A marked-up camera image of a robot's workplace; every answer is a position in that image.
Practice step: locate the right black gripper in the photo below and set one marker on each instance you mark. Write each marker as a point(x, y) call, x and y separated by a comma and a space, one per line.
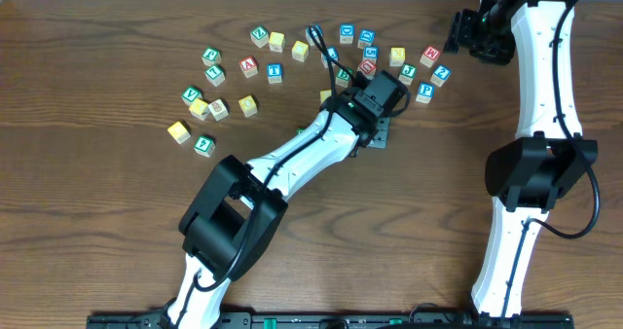
point(460, 32)

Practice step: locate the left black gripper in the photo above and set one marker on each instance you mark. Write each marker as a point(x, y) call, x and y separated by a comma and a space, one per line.
point(380, 132)

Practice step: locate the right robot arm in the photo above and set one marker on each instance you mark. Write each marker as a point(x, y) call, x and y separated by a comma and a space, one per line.
point(549, 153)

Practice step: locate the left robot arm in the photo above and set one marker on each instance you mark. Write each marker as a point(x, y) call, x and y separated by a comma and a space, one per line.
point(233, 218)

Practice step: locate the red M block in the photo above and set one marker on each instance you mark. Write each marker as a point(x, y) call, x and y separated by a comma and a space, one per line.
point(429, 56)

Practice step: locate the blue 2 block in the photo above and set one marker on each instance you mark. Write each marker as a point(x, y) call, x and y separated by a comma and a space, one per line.
point(440, 75)

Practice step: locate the yellow S block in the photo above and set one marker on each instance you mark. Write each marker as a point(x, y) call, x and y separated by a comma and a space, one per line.
point(324, 95)

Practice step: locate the green B block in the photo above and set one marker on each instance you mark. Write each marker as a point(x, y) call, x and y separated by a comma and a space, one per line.
point(343, 78)

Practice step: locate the red U block tilted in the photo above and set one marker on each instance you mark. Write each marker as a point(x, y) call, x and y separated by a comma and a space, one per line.
point(367, 68)

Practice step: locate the blue P block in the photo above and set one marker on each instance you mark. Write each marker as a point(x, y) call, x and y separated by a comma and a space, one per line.
point(425, 93)

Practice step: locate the green J block right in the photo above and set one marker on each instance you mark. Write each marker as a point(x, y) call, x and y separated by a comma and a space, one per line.
point(407, 74)

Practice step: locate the green j block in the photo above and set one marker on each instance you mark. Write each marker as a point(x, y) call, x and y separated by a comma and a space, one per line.
point(407, 74)
point(211, 56)

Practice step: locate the yellow K block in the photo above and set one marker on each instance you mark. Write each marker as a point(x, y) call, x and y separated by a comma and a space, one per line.
point(397, 56)

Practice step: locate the blue 5 block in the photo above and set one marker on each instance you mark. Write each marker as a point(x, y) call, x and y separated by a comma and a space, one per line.
point(371, 53)

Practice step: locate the blue l block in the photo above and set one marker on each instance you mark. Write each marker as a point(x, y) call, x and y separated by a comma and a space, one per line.
point(333, 54)
point(313, 34)

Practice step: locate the blue D block tilted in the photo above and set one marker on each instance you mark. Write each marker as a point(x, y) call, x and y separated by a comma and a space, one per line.
point(366, 38)

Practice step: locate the yellow Q block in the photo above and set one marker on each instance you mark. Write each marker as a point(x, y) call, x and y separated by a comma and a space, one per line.
point(300, 51)

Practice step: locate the blue L block top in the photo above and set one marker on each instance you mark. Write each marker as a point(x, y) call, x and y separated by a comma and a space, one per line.
point(313, 34)

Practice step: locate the blue T block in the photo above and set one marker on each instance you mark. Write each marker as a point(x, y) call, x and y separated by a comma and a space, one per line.
point(274, 73)

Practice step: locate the yellow block centre left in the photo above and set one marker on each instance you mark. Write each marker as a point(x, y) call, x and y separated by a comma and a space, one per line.
point(248, 106)

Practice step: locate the yellow block top row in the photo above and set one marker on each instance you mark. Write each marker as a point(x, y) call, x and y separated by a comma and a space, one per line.
point(276, 42)

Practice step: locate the red A block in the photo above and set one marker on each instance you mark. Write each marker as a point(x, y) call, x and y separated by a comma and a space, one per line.
point(249, 66)

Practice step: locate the green Z block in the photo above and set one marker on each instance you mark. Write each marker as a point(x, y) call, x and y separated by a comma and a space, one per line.
point(260, 36)

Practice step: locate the plain picture block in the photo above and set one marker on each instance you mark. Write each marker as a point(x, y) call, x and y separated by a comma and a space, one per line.
point(218, 110)

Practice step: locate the green 4 block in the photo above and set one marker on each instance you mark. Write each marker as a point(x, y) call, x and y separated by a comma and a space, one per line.
point(204, 146)

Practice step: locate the yellow block beside V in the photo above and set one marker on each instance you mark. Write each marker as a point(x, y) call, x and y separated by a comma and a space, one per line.
point(199, 109)

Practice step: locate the green J block left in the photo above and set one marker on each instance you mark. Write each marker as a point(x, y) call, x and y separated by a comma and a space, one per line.
point(211, 56)

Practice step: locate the green V block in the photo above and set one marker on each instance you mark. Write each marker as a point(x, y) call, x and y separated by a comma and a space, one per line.
point(189, 95)

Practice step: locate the yellow block far left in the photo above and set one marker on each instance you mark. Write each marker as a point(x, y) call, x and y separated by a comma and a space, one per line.
point(179, 132)

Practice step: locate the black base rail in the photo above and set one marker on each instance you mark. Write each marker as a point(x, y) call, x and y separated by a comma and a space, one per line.
point(420, 319)

